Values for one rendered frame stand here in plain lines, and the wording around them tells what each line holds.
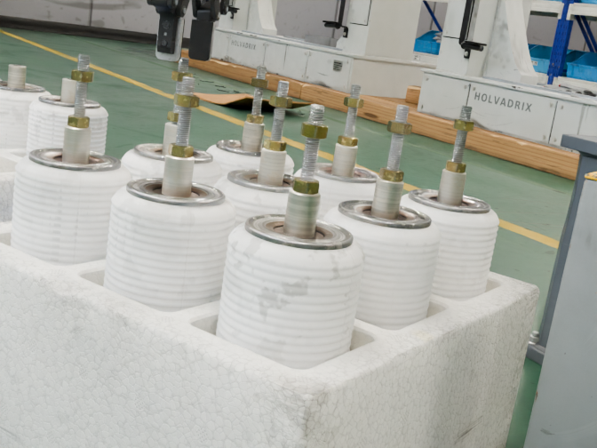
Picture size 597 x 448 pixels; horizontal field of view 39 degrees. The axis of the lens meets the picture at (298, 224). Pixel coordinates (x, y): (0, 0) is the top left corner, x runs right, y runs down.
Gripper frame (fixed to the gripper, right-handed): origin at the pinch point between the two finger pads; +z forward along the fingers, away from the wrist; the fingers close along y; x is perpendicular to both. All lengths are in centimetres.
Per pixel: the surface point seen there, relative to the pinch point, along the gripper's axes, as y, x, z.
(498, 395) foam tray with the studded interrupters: 3.2, -34.0, 27.2
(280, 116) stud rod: -4.1, -11.4, 4.4
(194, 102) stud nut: -15.3, -8.2, 3.2
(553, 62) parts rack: 596, -24, 1
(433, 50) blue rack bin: 690, 81, 6
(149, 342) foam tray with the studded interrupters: -24.2, -10.9, 18.6
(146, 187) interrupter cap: -15.7, -5.3, 10.1
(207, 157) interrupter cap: 0.1, -3.4, 10.0
